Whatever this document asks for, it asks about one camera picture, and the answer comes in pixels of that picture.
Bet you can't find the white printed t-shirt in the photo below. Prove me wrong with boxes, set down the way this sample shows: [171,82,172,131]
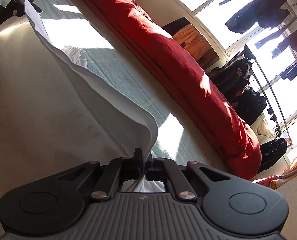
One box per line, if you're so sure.
[0,0,158,237]

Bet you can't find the metal clothes rack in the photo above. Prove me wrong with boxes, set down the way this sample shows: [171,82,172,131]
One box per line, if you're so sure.
[243,45,291,139]

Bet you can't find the black hanging jacket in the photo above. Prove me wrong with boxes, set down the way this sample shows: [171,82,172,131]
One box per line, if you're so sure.
[257,138,287,173]

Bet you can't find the orange curtain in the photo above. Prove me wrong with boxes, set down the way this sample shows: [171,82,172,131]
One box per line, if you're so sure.
[252,157,297,190]

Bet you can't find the green plaid bed blanket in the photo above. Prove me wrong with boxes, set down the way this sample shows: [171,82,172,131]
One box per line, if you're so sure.
[36,0,224,170]

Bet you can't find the cream hanging garment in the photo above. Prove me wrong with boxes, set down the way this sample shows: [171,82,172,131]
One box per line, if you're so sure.
[251,115,275,138]

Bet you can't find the dark hanging jacket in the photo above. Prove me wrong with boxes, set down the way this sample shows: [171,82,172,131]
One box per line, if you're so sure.
[208,58,267,125]

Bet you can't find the orange hanging garment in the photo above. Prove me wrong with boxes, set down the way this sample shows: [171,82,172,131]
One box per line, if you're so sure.
[172,24,211,61]

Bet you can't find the dark clothes on window line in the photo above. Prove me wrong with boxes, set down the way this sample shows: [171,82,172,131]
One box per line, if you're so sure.
[187,0,297,88]

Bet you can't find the red duvet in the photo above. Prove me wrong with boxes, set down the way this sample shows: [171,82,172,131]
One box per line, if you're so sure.
[82,0,262,180]

